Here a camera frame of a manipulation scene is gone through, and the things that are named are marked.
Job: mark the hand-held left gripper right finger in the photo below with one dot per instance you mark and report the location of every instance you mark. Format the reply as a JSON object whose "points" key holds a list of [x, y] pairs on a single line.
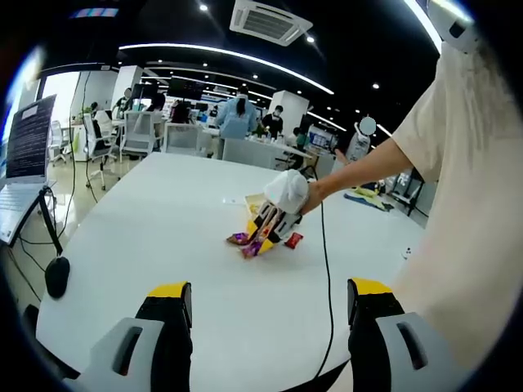
{"points": [[367, 339]]}

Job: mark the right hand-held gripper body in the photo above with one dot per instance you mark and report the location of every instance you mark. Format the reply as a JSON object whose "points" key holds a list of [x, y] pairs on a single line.
{"points": [[286, 190]]}

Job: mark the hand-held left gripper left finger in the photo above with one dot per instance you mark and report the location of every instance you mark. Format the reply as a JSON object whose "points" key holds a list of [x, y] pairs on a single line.
{"points": [[167, 339]]}

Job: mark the small red food packet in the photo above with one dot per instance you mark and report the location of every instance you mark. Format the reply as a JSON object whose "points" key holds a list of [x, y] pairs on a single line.
{"points": [[293, 240]]}

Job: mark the cream hexagonal container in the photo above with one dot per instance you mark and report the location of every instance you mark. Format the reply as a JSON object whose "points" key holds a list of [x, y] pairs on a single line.
{"points": [[255, 201]]}

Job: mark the person's right hand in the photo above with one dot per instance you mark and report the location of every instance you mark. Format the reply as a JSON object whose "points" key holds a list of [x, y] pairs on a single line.
{"points": [[312, 200]]}

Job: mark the small white paper label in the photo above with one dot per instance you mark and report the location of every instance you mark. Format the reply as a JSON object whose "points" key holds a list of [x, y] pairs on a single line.
{"points": [[231, 200]]}

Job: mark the grey desk partition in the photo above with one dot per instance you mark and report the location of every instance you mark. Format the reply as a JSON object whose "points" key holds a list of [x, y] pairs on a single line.
{"points": [[245, 153]]}

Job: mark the green potted plant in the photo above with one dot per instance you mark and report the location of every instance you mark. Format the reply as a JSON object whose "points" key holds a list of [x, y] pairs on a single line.
{"points": [[259, 130], [88, 110]]}

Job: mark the blue cloth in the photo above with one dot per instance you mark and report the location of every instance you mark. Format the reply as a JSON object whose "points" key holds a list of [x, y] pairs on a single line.
{"points": [[359, 199]]}

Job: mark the yellow cloth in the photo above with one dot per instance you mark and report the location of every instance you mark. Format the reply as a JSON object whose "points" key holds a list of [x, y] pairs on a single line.
{"points": [[369, 191]]}

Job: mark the small white device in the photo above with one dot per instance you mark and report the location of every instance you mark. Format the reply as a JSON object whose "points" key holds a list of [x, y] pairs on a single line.
{"points": [[406, 253]]}

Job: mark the black computer mouse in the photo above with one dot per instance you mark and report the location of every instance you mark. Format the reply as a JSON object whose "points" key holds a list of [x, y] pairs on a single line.
{"points": [[57, 277]]}

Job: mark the dark hanging monitor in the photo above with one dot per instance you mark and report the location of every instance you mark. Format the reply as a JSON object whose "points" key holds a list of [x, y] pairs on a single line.
{"points": [[186, 87]]}

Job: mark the long white ceiling light strip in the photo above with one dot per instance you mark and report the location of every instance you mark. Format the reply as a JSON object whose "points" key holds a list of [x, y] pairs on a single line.
{"points": [[229, 52], [425, 22]]}

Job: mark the row of white office chairs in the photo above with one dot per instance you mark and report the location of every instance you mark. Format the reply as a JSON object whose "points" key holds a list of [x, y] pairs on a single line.
{"points": [[135, 134]]}

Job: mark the white ceiling air conditioner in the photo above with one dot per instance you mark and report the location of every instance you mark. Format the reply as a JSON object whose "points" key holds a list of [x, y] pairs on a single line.
{"points": [[269, 20]]}

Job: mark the black desk monitor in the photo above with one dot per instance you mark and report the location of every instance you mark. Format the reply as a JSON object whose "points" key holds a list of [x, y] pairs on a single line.
{"points": [[143, 92]]}

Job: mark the white chest device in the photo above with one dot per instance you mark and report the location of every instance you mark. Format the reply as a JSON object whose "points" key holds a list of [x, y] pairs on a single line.
{"points": [[453, 24]]}

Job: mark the grey laptop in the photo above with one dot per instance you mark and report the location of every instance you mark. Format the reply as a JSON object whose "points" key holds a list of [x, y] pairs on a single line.
{"points": [[28, 143]]}

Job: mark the large black monitor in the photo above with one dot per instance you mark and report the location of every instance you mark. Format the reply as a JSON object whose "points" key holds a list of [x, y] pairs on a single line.
{"points": [[81, 41]]}

